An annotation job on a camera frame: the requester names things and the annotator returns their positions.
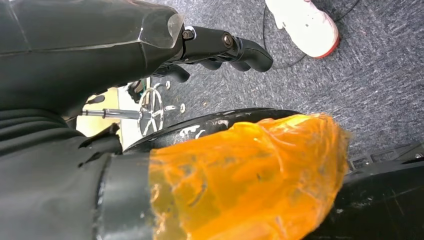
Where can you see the black robot foot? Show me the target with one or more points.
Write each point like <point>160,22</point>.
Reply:
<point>381,205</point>

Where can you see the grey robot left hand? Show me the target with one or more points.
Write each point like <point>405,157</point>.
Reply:
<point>82,49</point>

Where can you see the white shoe red sole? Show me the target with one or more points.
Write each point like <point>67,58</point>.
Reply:
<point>301,23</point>

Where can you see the silver swivel chair base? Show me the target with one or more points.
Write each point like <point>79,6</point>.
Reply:
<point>150,112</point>

